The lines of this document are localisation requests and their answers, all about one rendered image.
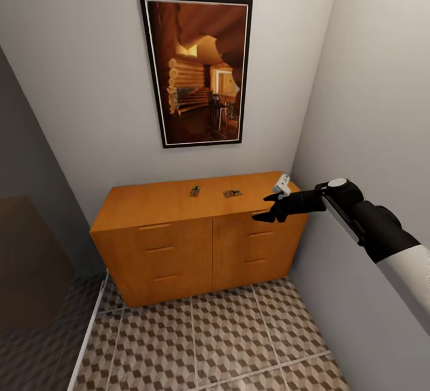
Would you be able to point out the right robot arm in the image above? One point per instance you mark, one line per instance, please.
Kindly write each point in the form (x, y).
(398, 255)

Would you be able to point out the door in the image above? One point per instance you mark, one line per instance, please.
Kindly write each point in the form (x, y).
(51, 271)

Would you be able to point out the picture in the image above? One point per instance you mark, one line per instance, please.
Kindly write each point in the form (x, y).
(198, 52)

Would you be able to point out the cabinet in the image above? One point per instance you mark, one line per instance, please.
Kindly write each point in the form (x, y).
(159, 243)

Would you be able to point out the shower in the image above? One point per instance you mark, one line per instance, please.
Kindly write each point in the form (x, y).
(83, 348)

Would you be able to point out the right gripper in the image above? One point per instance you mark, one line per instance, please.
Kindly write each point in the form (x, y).
(293, 204)

